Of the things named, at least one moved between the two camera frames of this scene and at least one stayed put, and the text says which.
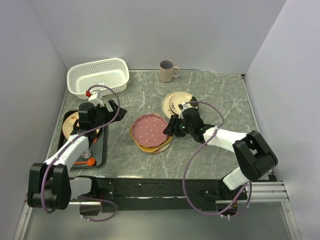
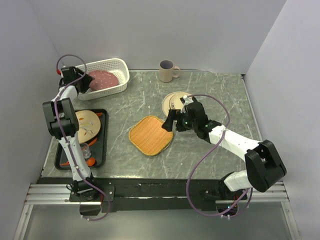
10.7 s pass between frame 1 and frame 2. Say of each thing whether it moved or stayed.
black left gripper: moved
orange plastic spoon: stayed
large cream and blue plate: stayed
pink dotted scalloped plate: moved
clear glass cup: stayed
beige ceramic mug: stayed
